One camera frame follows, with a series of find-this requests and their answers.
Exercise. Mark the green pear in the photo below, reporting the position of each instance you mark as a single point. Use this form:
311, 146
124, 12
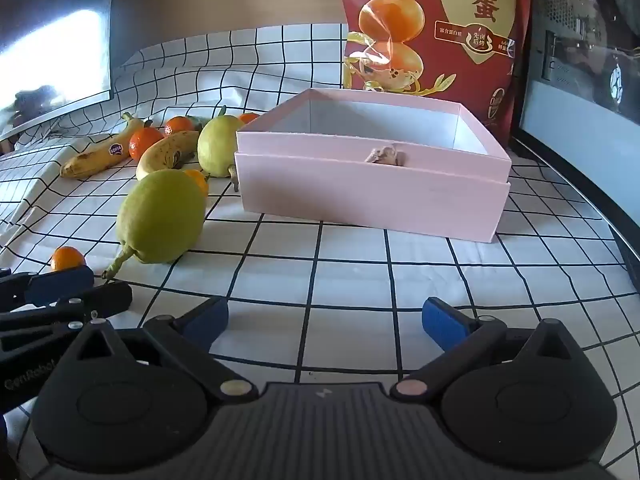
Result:
217, 145
160, 215

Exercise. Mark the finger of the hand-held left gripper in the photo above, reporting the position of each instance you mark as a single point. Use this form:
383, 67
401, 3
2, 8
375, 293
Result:
102, 299
60, 281

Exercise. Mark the white black-grid tablecloth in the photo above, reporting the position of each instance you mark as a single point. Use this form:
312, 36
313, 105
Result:
350, 285

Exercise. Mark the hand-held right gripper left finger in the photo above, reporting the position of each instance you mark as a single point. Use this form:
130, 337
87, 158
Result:
207, 317

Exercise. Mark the yellow banana with sticker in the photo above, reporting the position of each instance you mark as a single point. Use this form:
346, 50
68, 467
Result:
95, 160

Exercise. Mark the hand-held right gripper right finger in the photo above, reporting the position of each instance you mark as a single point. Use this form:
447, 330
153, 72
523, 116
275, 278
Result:
440, 320

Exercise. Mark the black computer case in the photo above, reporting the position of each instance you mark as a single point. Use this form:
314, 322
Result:
575, 35

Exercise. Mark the red printed snack bag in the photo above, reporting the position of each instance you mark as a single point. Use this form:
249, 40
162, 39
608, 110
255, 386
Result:
450, 60

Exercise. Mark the black flat monitor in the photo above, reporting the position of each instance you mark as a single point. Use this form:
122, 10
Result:
50, 50

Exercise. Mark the brown spotted yellow banana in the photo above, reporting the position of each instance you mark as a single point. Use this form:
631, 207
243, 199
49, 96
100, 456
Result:
165, 151

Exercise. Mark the pink cardboard box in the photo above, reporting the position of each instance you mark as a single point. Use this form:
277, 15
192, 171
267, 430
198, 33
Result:
375, 195

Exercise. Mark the small mandarin orange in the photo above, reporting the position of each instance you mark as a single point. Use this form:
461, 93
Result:
199, 180
67, 258

